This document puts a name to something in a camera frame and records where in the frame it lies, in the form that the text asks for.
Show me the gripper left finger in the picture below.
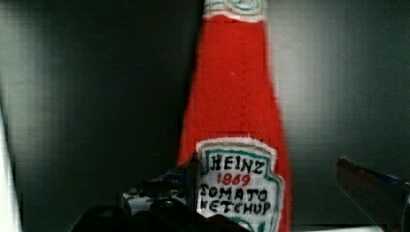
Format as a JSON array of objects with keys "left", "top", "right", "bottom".
[{"left": 122, "top": 152, "right": 201, "bottom": 216}]

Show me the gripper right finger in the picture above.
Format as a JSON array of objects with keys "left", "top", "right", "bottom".
[{"left": 336, "top": 158, "right": 410, "bottom": 232}]

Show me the red ketchup bottle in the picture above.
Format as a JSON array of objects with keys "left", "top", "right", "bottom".
[{"left": 178, "top": 0, "right": 292, "bottom": 232}]

